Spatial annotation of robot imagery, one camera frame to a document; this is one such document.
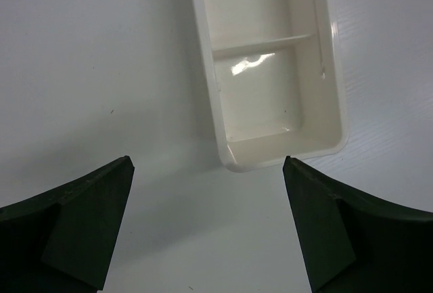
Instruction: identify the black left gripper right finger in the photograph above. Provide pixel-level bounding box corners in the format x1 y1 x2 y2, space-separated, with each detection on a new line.
283 157 432 292

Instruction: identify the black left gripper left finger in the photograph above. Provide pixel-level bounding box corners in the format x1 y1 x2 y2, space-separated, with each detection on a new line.
1 156 135 292

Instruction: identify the white divided plastic tray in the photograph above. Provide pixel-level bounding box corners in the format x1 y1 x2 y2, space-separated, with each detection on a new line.
192 0 348 173

